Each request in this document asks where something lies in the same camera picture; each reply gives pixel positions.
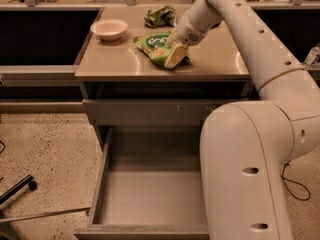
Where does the black chair leg with caster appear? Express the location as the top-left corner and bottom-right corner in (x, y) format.
(0, 175), (37, 205)

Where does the open middle drawer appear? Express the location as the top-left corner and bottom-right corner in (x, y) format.
(74, 126), (209, 240)

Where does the black cable on floor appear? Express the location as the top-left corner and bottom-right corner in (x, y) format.
(280, 162), (311, 202)

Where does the clear plastic bottle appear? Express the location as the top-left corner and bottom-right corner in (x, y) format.
(304, 44), (320, 67)

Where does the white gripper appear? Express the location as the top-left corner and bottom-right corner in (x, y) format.
(164, 13), (207, 69)

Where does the grey drawer cabinet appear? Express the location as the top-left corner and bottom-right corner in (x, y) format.
(75, 4), (253, 144)

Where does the crumpled green snack bag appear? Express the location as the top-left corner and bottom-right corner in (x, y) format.
(143, 5), (176, 28)

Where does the closed top drawer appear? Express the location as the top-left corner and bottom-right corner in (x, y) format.
(83, 99), (223, 126)

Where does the green rice chip bag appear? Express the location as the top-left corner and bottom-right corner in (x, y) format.
(133, 32), (192, 68)

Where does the metal bar on floor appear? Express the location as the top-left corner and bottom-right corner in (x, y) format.
(0, 207), (90, 223)

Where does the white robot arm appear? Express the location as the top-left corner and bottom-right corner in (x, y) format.
(166, 0), (320, 240)

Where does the white bowl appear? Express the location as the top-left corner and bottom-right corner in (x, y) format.
(90, 19), (128, 41)

